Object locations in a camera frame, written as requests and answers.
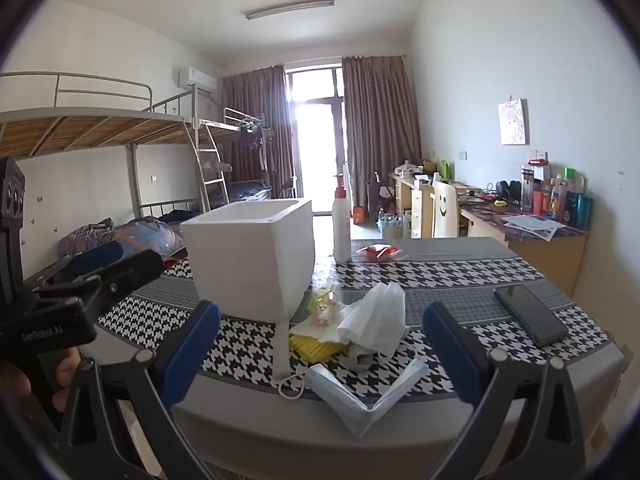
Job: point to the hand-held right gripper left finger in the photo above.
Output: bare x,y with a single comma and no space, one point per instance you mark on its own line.
192,350

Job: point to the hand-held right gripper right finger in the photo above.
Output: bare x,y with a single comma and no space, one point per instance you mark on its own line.
445,345

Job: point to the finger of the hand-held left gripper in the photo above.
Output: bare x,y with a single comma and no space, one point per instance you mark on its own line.
97,256
135,267

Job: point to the white foam box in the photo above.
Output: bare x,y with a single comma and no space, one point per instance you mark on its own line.
240,260

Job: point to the blue face mask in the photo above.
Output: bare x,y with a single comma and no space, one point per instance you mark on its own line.
350,400

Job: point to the yellow foam net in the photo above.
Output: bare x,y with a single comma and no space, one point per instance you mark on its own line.
315,347

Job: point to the green plastic-wrapped bun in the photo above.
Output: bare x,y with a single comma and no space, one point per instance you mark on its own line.
322,305

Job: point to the person's left hand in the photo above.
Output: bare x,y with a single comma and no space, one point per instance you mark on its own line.
67,367

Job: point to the blue plaid quilt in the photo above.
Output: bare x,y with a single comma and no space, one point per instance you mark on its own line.
140,235

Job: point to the houndstooth tablecloth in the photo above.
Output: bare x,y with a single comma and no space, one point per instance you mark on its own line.
450,280

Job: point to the black smartphone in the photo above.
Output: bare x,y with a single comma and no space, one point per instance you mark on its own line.
530,315

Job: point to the red snack packet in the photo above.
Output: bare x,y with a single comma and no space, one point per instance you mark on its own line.
377,251

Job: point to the grey metal bunk bed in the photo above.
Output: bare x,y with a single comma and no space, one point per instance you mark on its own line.
100,127
235,122

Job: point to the grey trash bin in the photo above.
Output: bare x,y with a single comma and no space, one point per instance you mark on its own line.
390,227

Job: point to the wooden desk with patterned cover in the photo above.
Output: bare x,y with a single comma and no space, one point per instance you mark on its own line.
545,260

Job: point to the wooden smiley chair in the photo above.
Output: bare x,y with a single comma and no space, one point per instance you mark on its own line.
442,210

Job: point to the blue plaid mattress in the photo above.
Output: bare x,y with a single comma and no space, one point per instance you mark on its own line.
250,190

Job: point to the wooden desk with drawers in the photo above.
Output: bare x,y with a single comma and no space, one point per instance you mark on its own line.
420,205

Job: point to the printed paper sheets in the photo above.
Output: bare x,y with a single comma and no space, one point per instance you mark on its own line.
535,225

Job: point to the white pump lotion bottle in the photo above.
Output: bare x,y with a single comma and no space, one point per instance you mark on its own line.
341,230

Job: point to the orange floor container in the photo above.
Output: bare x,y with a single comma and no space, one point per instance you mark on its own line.
358,214

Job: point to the black headphones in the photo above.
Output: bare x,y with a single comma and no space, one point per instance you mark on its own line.
510,189

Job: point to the black folding chair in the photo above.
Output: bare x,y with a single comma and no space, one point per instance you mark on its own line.
286,190

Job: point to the green paper bag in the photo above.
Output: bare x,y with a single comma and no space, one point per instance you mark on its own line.
446,170

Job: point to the dark hanging clothes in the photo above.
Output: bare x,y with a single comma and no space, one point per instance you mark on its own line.
251,136

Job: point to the row of toiletry bottles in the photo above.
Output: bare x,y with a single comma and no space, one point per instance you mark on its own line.
565,200

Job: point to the white air conditioner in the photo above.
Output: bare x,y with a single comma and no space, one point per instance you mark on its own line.
195,77

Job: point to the brown curtain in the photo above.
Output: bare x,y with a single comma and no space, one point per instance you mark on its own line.
380,125
240,95

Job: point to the glass balcony door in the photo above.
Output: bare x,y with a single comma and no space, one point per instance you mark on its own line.
315,135

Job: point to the ceiling tube light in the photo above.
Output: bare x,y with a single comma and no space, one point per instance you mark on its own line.
290,7

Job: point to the pink cartoon wall poster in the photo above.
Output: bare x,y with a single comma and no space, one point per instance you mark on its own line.
512,122

